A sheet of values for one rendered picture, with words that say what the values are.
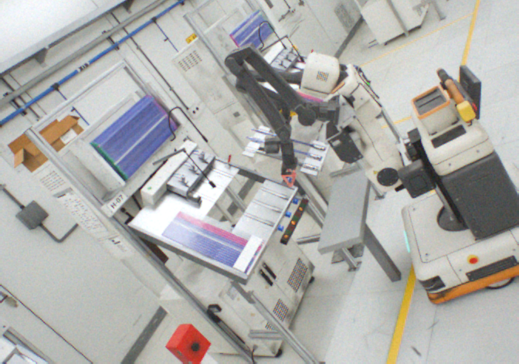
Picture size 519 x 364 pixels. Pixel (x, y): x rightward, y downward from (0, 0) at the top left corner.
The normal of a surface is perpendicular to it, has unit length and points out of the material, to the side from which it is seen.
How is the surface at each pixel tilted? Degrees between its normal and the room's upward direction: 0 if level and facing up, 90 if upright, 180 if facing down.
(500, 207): 90
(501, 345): 0
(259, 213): 44
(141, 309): 90
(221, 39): 90
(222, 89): 90
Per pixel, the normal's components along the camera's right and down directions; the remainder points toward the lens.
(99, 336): 0.69, -0.25
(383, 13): -0.43, 0.62
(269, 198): 0.07, -0.70
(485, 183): -0.15, 0.49
